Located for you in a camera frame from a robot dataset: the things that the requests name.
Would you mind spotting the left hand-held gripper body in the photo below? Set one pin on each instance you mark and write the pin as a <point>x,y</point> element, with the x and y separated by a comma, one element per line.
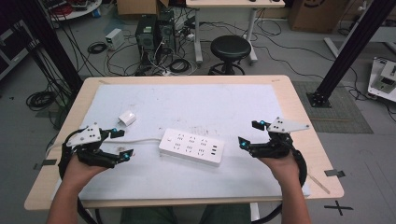
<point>87,135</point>

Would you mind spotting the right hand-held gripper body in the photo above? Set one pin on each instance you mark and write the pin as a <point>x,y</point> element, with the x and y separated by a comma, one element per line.
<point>280,141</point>

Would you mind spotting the white charger plug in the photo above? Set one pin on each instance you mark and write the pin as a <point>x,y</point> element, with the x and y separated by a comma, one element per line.
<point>127,118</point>

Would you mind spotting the person's right hand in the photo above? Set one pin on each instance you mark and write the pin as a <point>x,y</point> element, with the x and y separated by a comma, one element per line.
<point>281,169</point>

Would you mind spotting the person's left hand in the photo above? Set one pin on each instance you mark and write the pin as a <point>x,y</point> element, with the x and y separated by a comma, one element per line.
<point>81,170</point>

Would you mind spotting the light wooden table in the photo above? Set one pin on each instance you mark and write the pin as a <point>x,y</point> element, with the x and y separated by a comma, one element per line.
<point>299,102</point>

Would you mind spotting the grey tape strip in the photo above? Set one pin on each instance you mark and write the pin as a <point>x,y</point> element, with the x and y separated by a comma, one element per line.
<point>334,173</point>
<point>46,163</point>

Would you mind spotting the thin wooden stick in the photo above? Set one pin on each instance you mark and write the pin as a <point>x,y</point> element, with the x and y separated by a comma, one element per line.
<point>319,184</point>

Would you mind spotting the person's left leg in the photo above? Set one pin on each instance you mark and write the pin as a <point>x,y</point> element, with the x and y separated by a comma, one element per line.
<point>146,216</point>

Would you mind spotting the person's leg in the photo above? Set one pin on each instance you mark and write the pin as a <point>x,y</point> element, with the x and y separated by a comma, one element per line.
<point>224,214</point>
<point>146,216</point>

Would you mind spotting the grey floor mat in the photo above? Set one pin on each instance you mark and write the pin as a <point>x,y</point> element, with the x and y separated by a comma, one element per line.
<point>342,109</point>

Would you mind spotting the white table mat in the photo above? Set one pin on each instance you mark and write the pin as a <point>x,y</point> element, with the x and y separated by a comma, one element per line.
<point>186,105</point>

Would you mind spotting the person's right leg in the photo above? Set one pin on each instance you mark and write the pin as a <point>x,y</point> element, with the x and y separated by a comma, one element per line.
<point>224,214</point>

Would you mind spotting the white floor power strip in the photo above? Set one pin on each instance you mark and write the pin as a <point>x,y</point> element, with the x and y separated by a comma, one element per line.
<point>167,73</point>

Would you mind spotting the black round stool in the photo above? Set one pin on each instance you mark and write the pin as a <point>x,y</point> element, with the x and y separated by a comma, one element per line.
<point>230,46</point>

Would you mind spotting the black tape cross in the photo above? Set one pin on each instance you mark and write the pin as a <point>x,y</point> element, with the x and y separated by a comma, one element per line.
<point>338,207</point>

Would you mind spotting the white power supply box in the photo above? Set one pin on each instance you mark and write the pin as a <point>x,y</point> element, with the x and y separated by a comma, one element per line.
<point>114,38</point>

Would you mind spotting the black computer tower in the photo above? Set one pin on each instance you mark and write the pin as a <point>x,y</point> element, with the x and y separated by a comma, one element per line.
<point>166,31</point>
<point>145,37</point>

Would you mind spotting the grey metal rack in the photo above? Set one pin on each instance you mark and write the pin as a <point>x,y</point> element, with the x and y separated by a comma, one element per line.
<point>12,49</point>

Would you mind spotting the white device with circuit board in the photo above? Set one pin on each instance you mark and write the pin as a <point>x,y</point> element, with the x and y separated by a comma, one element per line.
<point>384,77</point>

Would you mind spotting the large cardboard box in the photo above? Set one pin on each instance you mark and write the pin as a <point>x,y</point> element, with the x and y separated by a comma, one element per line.
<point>314,14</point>

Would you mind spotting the round white table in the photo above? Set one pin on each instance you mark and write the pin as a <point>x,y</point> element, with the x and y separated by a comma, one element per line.
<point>77,12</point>

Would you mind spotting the white desk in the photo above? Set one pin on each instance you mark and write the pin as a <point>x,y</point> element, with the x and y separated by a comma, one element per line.
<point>233,3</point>

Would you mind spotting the black metal post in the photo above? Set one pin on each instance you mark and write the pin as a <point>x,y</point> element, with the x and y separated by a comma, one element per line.
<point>53,43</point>
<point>348,49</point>

